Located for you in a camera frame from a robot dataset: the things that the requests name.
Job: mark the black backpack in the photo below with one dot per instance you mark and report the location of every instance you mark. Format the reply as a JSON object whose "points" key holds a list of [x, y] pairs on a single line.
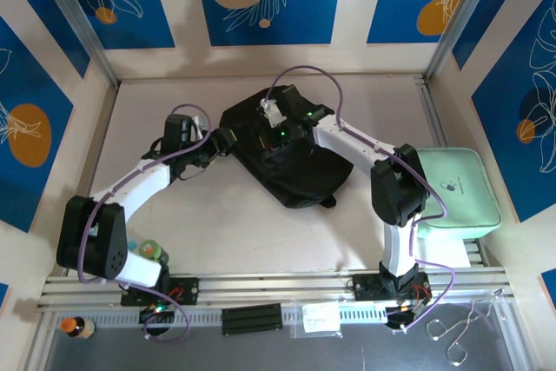
{"points": [[299, 175]]}

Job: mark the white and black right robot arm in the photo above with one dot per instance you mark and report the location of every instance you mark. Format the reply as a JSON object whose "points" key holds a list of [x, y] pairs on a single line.
{"points": [[395, 193]]}

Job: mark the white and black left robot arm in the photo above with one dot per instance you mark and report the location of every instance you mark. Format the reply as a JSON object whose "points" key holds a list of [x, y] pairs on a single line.
{"points": [[100, 240]]}

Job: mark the mint green pencil case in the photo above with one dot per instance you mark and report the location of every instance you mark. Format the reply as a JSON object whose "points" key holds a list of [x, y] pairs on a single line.
{"points": [[465, 197]]}

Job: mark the small green bottle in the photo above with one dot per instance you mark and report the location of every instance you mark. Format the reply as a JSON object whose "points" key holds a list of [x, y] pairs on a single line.
{"points": [[152, 250]]}

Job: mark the black ribbed block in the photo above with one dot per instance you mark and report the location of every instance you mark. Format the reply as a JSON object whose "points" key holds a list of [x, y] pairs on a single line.
{"points": [[251, 319]]}

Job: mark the clear plastic bag with paper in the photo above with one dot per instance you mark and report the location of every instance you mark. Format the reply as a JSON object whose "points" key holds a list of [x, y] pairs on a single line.
{"points": [[317, 319]]}

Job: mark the orange-capped brown bottle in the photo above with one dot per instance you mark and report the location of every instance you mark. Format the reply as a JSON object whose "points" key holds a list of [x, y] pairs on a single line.
{"points": [[78, 327]]}

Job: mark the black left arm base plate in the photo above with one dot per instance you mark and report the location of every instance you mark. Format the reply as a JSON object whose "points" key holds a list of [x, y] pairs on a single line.
{"points": [[187, 290]]}

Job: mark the aluminium rail frame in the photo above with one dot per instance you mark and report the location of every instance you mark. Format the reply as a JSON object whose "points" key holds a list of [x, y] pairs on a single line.
{"points": [[269, 284]]}

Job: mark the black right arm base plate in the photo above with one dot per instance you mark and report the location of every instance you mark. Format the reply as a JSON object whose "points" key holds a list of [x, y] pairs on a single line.
{"points": [[365, 286]]}

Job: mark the aluminium corner post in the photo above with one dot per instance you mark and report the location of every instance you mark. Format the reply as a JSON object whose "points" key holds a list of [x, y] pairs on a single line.
{"points": [[465, 10], [74, 15]]}

